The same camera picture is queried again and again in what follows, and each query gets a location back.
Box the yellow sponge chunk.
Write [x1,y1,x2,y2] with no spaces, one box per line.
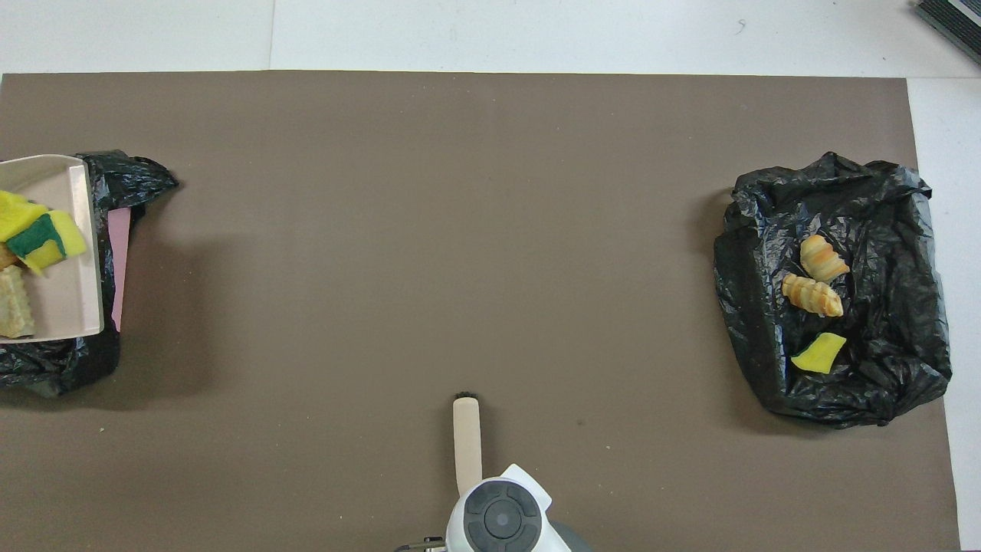
[0,189,48,243]

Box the beige plastic dustpan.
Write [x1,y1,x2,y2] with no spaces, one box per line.
[0,154,106,344]

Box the brown table mat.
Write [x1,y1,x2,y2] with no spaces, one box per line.
[0,71,963,552]

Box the small yellow sponge wedge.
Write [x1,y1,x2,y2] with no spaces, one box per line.
[790,331,849,375]

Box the dark ribbed device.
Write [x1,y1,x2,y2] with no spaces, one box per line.
[912,0,981,66]

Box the toy croissant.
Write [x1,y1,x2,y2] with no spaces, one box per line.
[799,234,851,283]
[781,273,845,318]

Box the pink bin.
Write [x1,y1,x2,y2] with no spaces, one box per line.
[107,207,133,332]

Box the yellow and green sponge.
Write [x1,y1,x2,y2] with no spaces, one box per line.
[5,210,88,276]

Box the white brush handle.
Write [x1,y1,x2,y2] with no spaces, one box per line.
[451,392,484,498]

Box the pale beige sponge chunk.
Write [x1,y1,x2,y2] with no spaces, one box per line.
[0,264,37,340]

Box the black plastic trash bag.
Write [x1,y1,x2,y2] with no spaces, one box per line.
[713,151,953,429]
[0,149,179,398]

